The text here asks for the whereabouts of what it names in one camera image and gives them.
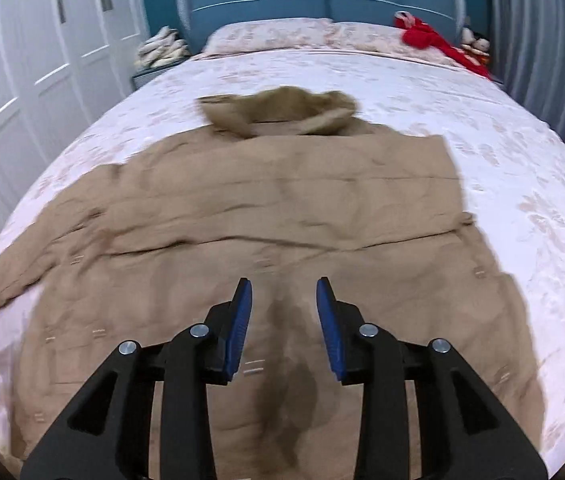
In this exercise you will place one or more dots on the blue nightstand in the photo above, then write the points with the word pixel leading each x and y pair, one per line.
pixel 145 79

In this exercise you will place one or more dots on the red cloth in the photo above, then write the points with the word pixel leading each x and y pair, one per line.
pixel 425 35

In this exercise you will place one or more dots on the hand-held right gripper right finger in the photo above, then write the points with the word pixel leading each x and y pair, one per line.
pixel 327 320

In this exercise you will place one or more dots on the tan coat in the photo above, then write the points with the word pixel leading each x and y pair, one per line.
pixel 272 210

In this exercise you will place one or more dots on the white and red plush toy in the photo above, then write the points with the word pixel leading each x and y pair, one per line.
pixel 477 46

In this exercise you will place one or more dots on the white wardrobe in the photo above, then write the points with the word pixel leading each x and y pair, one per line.
pixel 37 60

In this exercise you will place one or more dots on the floral pillow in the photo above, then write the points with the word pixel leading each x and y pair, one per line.
pixel 372 40
pixel 267 37

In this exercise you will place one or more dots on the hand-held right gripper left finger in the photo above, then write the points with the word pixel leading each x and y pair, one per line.
pixel 241 320

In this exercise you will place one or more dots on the bed with floral bedspread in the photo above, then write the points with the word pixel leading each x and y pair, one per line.
pixel 512 185

